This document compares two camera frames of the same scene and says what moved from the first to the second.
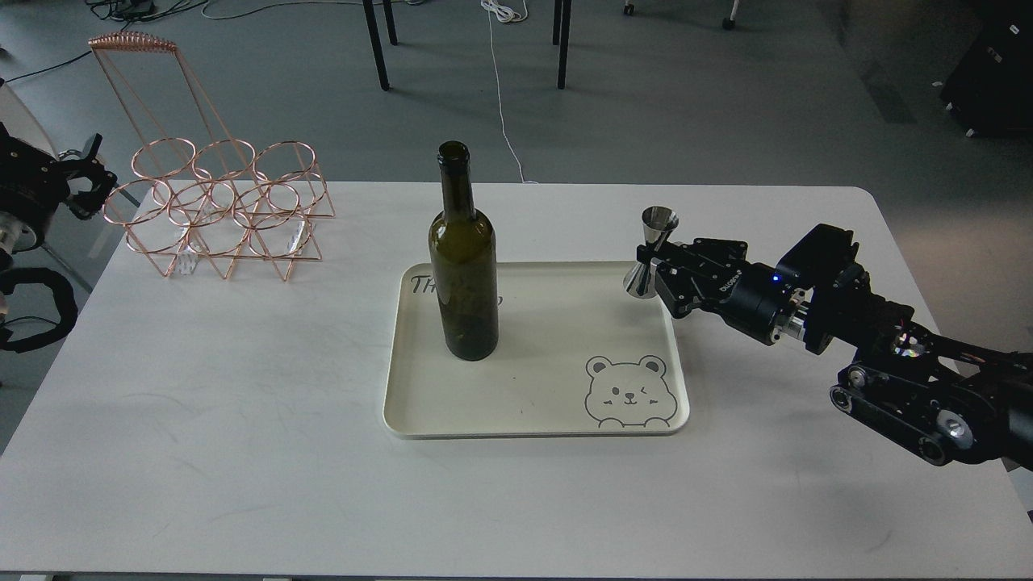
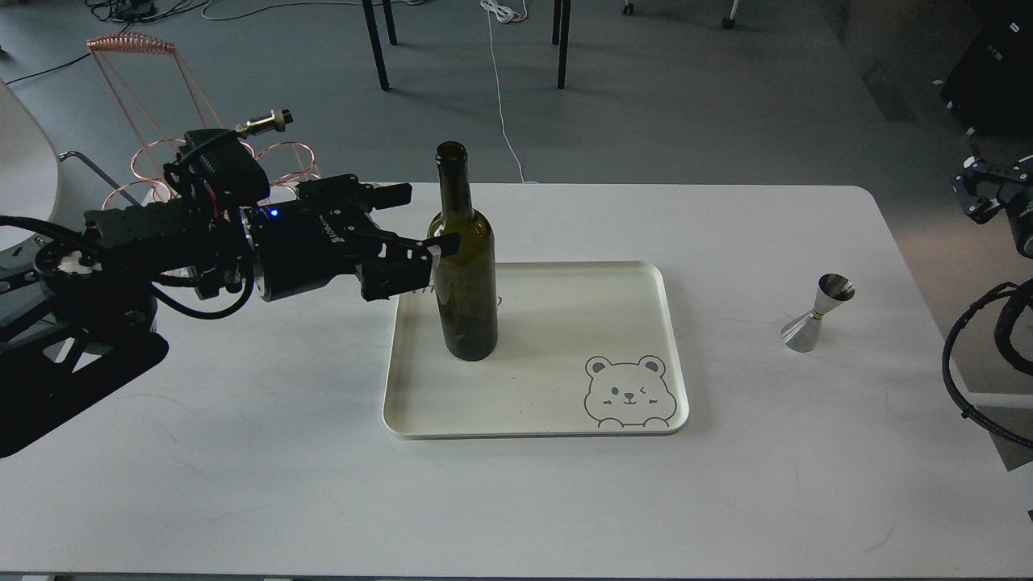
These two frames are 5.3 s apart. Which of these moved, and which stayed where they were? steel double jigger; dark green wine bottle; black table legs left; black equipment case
Moved: steel double jigger
Stayed: dark green wine bottle; black equipment case; black table legs left
